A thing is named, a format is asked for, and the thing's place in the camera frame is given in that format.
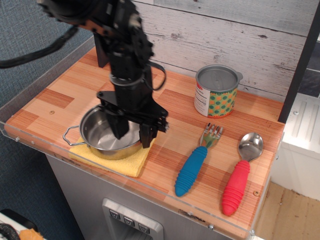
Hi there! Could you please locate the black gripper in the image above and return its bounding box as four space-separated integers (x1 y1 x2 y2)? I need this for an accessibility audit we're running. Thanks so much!
96 80 169 149

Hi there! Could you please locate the small steel pot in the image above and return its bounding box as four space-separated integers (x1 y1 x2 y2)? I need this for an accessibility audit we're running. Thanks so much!
62 105 143 160

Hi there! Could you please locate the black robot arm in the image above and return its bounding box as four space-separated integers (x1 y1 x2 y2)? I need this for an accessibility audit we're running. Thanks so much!
38 0 168 148

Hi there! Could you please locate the yellow folded cloth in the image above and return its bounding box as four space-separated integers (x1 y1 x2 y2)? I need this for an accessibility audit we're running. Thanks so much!
68 139 155 178

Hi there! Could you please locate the grey toy fridge cabinet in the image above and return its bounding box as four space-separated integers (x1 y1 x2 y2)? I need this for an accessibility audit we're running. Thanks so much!
47 155 228 240

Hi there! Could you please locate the toy food can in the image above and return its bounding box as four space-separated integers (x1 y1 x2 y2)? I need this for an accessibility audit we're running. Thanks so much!
194 64 243 118

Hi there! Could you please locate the black and orange object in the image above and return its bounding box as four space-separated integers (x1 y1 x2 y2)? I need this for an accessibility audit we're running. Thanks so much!
0 209 45 240

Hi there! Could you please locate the white toy furniture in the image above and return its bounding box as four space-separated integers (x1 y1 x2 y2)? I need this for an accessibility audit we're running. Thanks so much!
271 93 320 200

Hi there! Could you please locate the blue handled fork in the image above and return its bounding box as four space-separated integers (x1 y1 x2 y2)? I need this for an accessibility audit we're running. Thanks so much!
174 123 224 197

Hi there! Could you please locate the dark left post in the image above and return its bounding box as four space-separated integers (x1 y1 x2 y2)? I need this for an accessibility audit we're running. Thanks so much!
93 33 110 68

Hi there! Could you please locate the dark post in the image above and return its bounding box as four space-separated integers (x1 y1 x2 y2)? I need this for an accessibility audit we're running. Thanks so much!
93 33 110 68
277 3 320 124

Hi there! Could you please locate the red handled spoon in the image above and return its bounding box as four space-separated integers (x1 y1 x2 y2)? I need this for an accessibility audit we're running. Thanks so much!
222 132 264 216

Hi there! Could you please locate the clear acrylic guard rail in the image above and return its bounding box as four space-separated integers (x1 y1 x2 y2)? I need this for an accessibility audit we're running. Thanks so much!
0 39 284 240

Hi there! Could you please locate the black braided cable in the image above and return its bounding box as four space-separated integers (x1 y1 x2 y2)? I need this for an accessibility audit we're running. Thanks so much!
0 26 79 70

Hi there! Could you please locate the dark right post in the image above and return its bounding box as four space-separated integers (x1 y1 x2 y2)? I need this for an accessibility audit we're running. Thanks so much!
277 3 320 124

